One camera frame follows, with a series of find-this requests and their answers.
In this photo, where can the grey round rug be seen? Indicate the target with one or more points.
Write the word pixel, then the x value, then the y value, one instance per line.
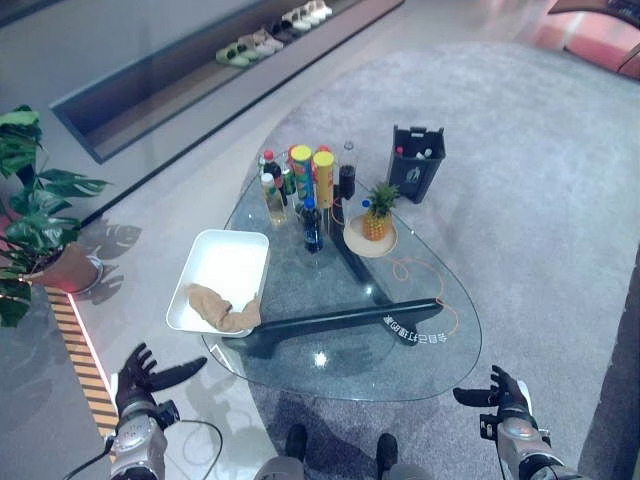
pixel 525 175

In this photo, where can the blue-capped dark soda bottle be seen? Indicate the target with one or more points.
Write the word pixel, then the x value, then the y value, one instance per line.
pixel 313 227

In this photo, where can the red-capped dark sauce bottle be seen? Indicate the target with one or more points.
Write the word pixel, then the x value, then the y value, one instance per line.
pixel 270 161

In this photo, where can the clear cola bottle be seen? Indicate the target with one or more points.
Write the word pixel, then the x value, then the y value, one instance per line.
pixel 347 172

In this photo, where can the dark robot left foot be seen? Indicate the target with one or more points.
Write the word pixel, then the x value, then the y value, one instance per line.
pixel 296 440

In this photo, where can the black table base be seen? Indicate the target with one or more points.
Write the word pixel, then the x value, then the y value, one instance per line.
pixel 345 315

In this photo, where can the silver robot left leg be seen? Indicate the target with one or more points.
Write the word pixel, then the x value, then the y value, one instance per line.
pixel 280 469

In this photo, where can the beige shoes pair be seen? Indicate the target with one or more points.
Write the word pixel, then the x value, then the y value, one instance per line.
pixel 262 41

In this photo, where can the white rectangular basket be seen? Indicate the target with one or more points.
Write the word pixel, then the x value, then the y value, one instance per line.
pixel 225 260

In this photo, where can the dark robot foot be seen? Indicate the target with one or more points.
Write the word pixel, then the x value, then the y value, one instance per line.
pixel 387 450
pixel 296 440

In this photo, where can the white bottle in bin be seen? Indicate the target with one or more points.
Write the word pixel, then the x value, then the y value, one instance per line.
pixel 424 153

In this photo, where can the black shoes pair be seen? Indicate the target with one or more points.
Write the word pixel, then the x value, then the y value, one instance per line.
pixel 282 31

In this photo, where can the green slippers pair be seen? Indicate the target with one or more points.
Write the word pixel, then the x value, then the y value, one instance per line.
pixel 237 54

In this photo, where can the green chips tube yellow lid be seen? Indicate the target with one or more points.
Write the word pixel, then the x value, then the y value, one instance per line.
pixel 302 172

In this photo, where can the silver robot right leg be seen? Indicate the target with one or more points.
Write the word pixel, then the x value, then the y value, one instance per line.
pixel 407 473

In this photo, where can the silver robot leg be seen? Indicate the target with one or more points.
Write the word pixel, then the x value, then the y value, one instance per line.
pixel 407 473
pixel 280 469

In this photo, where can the dark robot right foot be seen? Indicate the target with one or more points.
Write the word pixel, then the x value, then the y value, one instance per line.
pixel 387 450

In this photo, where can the tan cloth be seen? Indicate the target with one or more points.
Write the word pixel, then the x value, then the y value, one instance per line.
pixel 210 302

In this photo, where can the red-capped bottle in bin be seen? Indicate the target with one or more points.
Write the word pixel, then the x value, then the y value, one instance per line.
pixel 399 150

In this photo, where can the green leafy plant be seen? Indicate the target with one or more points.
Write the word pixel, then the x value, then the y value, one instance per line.
pixel 35 210

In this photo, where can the long low shoe shelf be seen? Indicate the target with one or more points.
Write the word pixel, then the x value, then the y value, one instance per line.
pixel 165 85

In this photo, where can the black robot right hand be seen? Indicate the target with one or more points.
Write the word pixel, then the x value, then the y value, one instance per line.
pixel 505 395

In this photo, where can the yellow oil bottle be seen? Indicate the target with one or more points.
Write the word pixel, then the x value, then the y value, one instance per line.
pixel 276 202

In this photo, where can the red sofa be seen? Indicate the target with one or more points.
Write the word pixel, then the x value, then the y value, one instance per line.
pixel 590 35

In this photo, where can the red-lidded chips tube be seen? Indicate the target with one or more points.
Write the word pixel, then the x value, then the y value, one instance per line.
pixel 324 148

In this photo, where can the dark furniture panel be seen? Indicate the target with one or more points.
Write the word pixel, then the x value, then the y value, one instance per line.
pixel 617 390

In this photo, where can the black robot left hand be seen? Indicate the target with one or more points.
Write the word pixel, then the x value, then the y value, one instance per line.
pixel 135 380

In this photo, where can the black trash bin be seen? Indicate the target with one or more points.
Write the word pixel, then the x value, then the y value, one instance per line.
pixel 412 175

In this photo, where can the pineapple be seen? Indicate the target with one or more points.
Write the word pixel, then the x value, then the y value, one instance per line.
pixel 378 220

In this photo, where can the round wooden plate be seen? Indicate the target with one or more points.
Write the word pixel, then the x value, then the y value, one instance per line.
pixel 357 240

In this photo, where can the green drink can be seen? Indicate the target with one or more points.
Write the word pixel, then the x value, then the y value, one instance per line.
pixel 288 177

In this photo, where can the terracotta plant pot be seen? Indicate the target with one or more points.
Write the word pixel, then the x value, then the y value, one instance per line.
pixel 70 270

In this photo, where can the white lettering sticker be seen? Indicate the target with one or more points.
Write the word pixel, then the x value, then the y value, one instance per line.
pixel 415 332

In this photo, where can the yellow black striped strip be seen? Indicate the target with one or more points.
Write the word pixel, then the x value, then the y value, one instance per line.
pixel 82 350

